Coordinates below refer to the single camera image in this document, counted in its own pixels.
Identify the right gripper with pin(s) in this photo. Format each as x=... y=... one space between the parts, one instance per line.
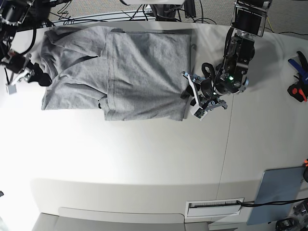
x=23 y=69

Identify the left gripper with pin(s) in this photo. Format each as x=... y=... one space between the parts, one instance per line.
x=204 y=98

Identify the grey T-shirt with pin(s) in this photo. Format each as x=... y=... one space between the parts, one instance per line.
x=129 y=75

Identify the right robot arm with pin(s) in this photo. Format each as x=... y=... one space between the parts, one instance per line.
x=13 y=14

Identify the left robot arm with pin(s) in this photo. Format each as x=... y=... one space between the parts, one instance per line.
x=229 y=77

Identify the black red clamp tool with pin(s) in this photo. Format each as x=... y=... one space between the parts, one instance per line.
x=299 y=91

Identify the blue-grey flat board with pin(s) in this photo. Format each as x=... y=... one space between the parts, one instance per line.
x=280 y=184

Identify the orange black tool at edge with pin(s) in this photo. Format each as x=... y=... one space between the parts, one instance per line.
x=305 y=173

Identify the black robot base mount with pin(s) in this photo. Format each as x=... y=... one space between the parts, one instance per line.
x=164 y=12

